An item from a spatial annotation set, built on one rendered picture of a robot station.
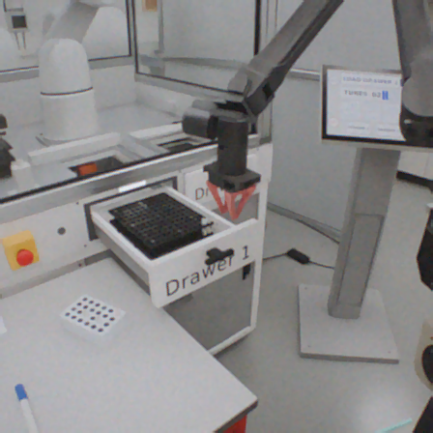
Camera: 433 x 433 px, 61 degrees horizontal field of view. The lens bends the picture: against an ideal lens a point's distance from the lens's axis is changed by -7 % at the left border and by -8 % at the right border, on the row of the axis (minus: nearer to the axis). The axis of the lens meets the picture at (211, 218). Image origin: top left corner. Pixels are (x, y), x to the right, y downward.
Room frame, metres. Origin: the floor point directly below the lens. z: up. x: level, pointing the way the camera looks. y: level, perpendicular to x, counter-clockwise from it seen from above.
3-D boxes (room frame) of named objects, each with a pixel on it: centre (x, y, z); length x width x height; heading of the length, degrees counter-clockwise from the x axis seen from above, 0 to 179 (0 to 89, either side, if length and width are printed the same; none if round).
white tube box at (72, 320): (0.61, 0.26, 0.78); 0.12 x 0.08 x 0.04; 63
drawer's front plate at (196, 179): (1.15, -0.04, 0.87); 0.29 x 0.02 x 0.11; 129
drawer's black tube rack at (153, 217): (0.86, 0.13, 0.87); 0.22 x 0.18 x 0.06; 39
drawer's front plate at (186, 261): (0.71, 0.01, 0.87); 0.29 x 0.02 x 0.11; 129
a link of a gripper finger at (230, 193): (0.69, -0.04, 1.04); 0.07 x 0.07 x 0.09; 38
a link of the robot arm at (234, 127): (0.70, -0.04, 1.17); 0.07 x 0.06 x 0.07; 56
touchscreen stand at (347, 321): (1.39, -0.66, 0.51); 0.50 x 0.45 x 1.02; 171
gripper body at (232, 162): (0.69, -0.04, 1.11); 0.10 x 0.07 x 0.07; 38
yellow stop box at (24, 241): (0.73, 0.45, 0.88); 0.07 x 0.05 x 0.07; 129
